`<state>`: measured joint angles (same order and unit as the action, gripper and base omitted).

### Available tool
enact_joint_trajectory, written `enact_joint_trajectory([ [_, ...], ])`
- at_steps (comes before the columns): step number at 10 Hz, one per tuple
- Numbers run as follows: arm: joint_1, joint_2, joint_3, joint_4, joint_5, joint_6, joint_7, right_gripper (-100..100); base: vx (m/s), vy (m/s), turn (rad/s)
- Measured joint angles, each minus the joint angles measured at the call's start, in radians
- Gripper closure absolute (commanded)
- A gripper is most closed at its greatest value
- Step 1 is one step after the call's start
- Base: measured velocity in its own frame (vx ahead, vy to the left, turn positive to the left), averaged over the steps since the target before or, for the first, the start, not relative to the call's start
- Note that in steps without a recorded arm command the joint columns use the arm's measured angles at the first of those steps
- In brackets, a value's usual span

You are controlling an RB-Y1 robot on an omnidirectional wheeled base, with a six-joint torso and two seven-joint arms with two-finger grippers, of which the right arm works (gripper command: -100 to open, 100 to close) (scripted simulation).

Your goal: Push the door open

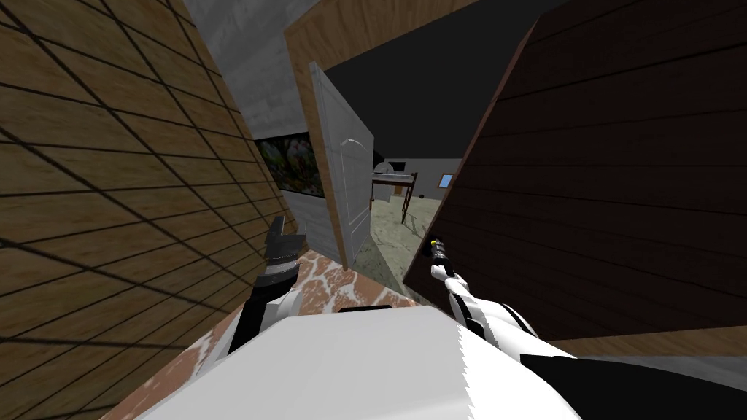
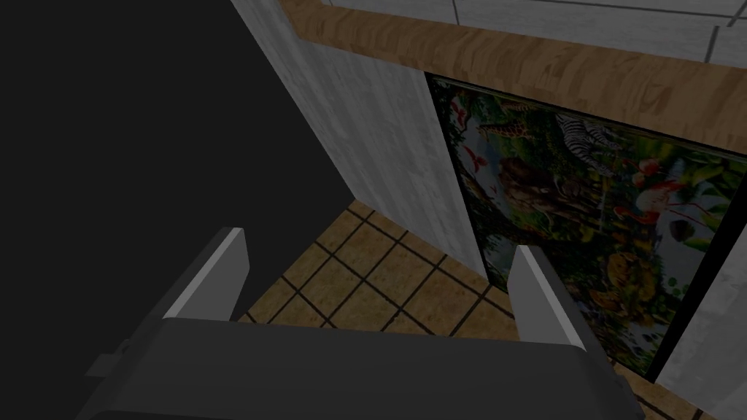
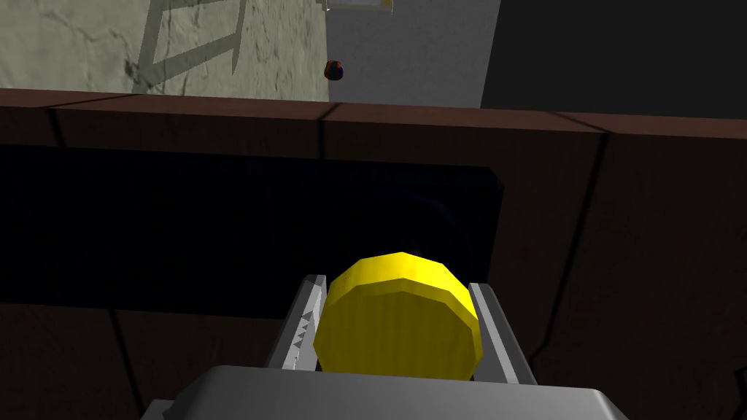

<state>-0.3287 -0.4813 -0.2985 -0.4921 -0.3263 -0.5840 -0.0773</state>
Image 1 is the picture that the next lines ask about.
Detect brown frame bunk bed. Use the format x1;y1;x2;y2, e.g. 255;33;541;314
370;160;419;226

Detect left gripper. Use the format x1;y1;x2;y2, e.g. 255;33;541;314
263;215;309;265

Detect colourful picture on wall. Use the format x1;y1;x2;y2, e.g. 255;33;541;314
254;131;326;200

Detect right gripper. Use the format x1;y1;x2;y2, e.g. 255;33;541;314
429;236;457;279

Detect white door leaf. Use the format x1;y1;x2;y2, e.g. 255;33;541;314
309;61;376;272

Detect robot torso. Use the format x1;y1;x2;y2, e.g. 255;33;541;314
136;303;585;420

